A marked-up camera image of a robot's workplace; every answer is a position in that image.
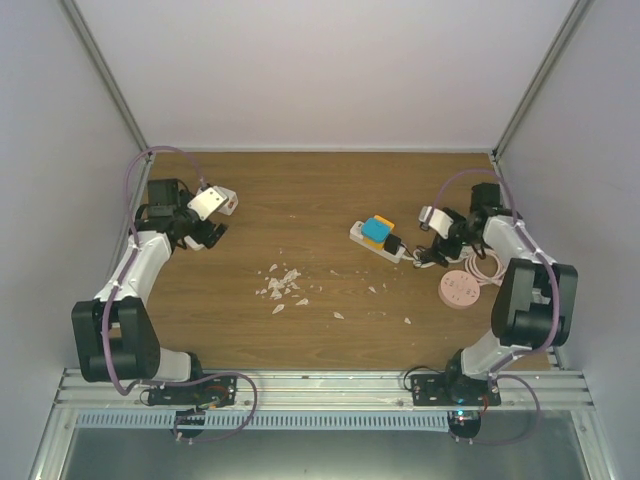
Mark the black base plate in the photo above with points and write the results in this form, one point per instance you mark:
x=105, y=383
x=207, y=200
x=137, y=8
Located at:
x=430, y=387
x=209, y=393

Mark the blue plug adapter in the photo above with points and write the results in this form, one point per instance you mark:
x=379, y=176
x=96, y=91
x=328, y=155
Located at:
x=376, y=229

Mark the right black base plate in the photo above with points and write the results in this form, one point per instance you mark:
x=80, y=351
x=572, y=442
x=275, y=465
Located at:
x=430, y=387

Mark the pink round power socket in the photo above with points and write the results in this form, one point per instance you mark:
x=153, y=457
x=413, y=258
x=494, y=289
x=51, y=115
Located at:
x=458, y=289

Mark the yellow plug adapter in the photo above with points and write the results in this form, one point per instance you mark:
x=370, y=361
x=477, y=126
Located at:
x=380, y=245

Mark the right aluminium corner post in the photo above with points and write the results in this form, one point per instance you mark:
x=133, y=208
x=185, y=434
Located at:
x=561, y=40

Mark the aluminium corner post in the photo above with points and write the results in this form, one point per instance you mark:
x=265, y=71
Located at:
x=90, y=45
x=561, y=40

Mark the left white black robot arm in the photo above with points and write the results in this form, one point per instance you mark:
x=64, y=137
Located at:
x=114, y=336

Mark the white power strip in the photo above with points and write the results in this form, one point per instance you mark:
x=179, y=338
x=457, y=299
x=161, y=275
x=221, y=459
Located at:
x=356, y=236

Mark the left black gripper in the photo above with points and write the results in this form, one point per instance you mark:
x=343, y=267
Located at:
x=201, y=235

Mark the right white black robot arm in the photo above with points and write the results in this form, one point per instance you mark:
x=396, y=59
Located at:
x=534, y=305

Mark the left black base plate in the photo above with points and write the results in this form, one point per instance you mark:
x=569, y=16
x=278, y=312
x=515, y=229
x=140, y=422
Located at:
x=209, y=393

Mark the left aluminium corner post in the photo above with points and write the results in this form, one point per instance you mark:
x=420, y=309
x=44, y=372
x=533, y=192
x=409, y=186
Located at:
x=90, y=45

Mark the black charger plug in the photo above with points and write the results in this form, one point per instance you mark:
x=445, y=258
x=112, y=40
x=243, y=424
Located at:
x=392, y=244

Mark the white cube socket tiger sticker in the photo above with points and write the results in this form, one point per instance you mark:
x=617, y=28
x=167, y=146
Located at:
x=232, y=201

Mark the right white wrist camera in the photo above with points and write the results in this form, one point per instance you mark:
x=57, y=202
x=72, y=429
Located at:
x=436, y=220

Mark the aluminium front rail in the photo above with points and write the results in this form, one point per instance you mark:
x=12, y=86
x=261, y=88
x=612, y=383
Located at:
x=281, y=390

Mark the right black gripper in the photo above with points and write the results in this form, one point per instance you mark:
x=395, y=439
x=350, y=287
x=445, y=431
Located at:
x=453, y=252

